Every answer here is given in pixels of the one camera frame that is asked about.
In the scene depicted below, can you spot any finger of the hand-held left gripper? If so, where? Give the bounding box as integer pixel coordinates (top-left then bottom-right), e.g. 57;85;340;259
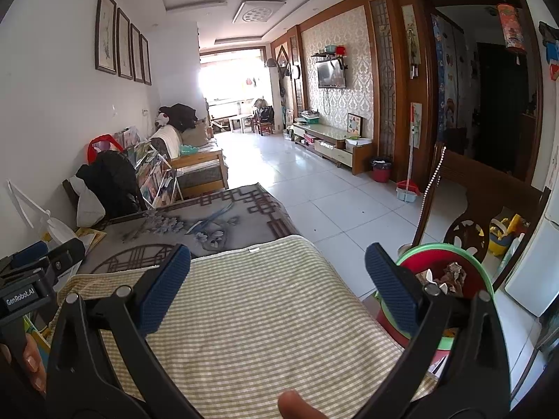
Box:
0;240;50;272
43;238;87;283

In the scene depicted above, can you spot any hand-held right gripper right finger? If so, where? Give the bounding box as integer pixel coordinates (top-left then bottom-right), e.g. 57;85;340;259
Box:
350;242;511;419

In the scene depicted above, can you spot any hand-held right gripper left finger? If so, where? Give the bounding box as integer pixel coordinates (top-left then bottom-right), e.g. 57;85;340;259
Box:
45;243;202;419

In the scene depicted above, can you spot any red bin with green rim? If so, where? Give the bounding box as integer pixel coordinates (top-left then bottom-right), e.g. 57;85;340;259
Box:
375;242;495;352

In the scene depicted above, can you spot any foil wrapper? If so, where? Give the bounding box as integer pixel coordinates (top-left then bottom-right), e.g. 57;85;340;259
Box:
439;261;468;293

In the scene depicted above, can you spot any person's left hand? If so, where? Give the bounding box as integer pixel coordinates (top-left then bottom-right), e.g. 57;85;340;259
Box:
17;332;48;397

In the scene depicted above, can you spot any person's right hand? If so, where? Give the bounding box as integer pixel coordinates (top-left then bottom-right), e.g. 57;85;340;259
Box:
278;390;335;419

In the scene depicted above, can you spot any yellow picture book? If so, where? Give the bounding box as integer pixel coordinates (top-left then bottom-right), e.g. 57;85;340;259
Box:
76;227;108;256

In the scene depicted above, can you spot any white desk lamp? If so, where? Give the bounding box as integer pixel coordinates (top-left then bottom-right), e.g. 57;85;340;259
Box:
6;179;51;230

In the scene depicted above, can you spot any white plastic bag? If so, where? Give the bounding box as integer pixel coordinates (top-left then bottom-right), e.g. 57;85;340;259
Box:
76;176;106;227

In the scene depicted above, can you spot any black backpack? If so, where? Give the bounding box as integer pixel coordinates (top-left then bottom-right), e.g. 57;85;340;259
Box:
76;150;140;219

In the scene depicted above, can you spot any grey patterned tablecloth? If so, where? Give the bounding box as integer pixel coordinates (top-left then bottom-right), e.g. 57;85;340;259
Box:
74;182;302;275

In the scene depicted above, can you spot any dustpan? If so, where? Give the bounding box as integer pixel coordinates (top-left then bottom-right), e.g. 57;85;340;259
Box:
395;179;422;204

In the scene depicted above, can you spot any yellow striped towel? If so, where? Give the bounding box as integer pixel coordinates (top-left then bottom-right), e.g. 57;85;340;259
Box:
52;235;440;419

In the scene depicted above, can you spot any book rack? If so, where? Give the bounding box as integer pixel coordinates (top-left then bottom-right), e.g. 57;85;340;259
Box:
124;137;184;209

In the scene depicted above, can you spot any small red floor bin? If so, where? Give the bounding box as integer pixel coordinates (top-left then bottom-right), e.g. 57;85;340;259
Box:
371;157;392;183

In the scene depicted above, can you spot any wooden sofa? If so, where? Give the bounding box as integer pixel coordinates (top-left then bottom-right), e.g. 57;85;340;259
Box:
151;124;230;198

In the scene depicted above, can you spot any red bag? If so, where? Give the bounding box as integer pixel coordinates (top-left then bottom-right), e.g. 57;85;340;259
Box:
87;135;125;164

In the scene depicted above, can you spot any yellow toy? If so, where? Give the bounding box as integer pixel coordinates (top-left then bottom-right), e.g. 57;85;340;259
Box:
487;214;530;255

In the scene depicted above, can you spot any white refrigerator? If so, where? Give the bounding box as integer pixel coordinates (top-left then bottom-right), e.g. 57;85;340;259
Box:
504;203;559;317

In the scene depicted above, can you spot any carved wooden chair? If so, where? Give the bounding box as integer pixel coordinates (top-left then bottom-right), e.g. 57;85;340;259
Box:
413;142;551;280

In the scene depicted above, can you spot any television cabinet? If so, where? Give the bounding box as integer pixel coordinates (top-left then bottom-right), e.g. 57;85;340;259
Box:
292;122;374;176

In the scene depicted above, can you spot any black clothes pile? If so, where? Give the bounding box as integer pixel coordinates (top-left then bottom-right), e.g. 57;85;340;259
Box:
168;103;198;131

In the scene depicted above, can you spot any small white table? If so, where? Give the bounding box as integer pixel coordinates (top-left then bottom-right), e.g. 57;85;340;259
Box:
228;114;254;134

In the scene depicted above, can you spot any small red wooden chair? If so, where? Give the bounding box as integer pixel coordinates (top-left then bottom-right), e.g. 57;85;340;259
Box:
254;98;275;136

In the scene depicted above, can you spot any cartoon print door curtain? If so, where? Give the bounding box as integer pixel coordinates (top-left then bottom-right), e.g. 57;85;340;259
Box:
430;13;468;140

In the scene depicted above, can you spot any red hanging lantern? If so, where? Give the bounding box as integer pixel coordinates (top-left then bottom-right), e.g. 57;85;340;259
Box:
495;2;528;56

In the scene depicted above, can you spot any square ceiling light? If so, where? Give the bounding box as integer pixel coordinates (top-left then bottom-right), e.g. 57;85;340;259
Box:
231;0;284;24

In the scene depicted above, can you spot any white bead string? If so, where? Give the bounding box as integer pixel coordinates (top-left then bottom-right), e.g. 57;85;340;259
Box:
419;144;446;245

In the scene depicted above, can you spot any floral wall picture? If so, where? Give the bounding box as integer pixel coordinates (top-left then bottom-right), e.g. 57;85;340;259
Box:
411;102;423;149

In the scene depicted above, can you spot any framed wall picture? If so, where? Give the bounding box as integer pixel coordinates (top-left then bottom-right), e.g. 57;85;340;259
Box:
116;8;134;80
95;0;118;75
140;34;152;86
130;23;145;83

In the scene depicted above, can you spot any wall television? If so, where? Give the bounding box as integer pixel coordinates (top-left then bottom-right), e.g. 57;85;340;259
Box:
317;60;347;89

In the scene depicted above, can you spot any wall shelf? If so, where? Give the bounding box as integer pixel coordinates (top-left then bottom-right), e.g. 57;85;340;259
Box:
311;44;349;59

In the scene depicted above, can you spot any hanging wall scroll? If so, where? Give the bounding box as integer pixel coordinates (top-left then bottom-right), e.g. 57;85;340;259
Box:
402;4;422;65

